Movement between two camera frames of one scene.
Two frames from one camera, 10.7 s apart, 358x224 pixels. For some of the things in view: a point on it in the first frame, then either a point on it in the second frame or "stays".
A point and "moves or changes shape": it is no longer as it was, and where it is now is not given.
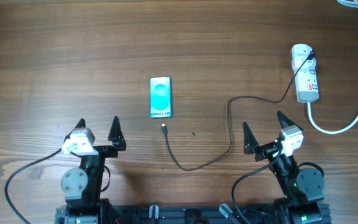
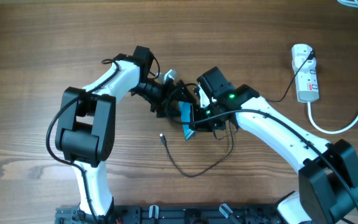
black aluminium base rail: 317,214 stays
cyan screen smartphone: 160,98 moves or changes shape
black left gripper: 114,135 → 167,97
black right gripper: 252,145 → 201,126
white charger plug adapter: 299,59 stays
